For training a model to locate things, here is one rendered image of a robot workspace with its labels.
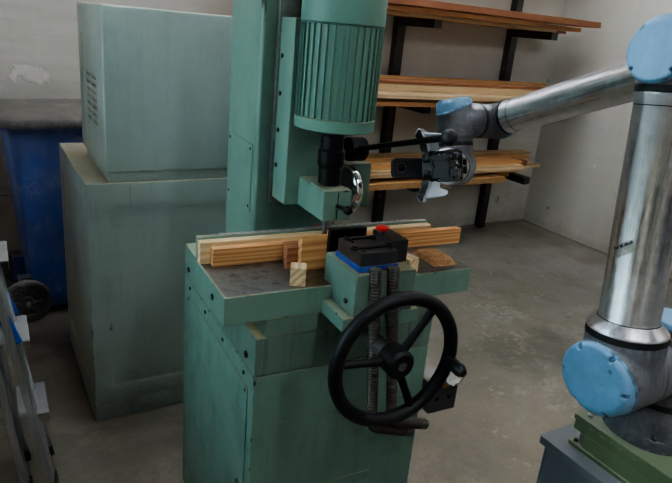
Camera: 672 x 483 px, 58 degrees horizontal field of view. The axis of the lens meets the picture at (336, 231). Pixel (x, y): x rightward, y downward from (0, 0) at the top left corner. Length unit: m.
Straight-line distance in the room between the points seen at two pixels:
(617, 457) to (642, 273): 0.45
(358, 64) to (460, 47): 3.28
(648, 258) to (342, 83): 0.66
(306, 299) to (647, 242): 0.65
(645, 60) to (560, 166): 3.93
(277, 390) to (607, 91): 0.94
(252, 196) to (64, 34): 2.08
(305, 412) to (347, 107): 0.67
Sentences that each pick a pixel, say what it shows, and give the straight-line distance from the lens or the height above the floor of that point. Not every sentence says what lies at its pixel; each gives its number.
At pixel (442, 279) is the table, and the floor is 0.88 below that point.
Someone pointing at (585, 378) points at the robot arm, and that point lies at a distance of 1.30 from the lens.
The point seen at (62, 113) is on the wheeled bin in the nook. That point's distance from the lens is 2.89.
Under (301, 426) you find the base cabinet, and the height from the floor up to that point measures 0.57.
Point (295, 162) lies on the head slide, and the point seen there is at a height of 1.10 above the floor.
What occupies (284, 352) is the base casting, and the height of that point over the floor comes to 0.76.
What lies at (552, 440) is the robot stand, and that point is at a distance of 1.57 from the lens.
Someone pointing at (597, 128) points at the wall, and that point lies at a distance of 4.91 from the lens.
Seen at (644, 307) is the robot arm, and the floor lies 0.97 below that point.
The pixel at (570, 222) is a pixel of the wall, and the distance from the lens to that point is 5.07.
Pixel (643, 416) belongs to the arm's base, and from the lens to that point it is 1.48.
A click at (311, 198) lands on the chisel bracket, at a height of 1.04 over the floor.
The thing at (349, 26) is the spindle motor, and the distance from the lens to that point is 1.26.
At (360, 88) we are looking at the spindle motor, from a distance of 1.27.
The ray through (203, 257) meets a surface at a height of 0.92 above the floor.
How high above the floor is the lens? 1.41
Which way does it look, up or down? 18 degrees down
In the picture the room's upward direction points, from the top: 5 degrees clockwise
